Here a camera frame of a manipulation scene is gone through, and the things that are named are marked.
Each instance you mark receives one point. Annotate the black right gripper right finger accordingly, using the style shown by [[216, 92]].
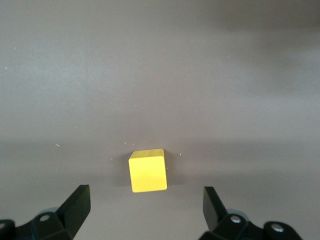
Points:
[[215, 215]]

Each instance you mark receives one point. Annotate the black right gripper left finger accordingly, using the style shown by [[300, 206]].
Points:
[[72, 212]]

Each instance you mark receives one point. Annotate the yellow cube block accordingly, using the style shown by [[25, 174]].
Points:
[[148, 173]]

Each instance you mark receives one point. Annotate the brown table cover sheet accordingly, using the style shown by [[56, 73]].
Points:
[[100, 75]]

